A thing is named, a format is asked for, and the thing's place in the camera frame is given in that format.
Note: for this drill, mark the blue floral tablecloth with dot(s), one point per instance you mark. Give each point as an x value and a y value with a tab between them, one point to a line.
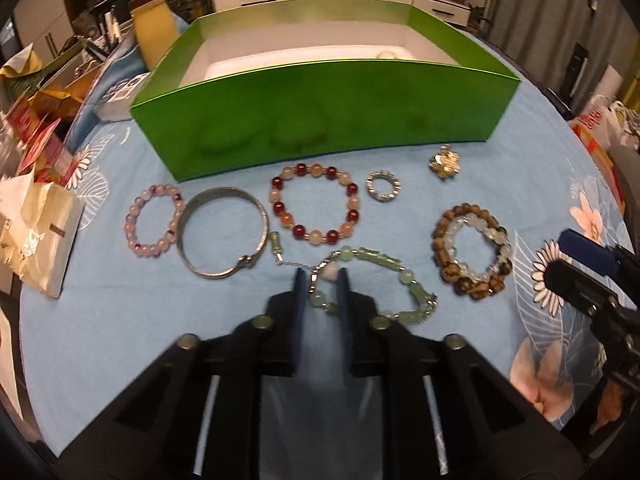
150	310

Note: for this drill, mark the gold flower brooch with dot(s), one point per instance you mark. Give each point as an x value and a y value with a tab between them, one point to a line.
444	162

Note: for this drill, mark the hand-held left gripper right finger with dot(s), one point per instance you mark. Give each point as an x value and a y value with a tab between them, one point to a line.
344	310

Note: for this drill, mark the yellow juice bottle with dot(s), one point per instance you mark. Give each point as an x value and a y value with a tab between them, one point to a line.
155	35

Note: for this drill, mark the red snack packets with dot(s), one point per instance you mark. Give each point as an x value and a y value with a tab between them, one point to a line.
42	150

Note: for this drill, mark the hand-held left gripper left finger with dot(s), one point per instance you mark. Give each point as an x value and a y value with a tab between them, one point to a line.
300	310

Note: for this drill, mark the silver metal bangle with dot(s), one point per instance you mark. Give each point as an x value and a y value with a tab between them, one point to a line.
220	196

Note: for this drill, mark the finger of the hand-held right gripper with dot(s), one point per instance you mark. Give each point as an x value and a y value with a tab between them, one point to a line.
575	282
585	252

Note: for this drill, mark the white printed card box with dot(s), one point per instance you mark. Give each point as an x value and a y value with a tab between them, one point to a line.
120	97

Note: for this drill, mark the white plastic bag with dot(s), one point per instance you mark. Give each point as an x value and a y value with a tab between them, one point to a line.
622	120

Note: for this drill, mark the bushy green plant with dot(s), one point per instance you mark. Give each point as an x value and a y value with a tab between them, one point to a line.
186	5

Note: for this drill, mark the green cardboard box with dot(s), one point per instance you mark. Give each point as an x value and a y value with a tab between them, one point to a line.
325	105

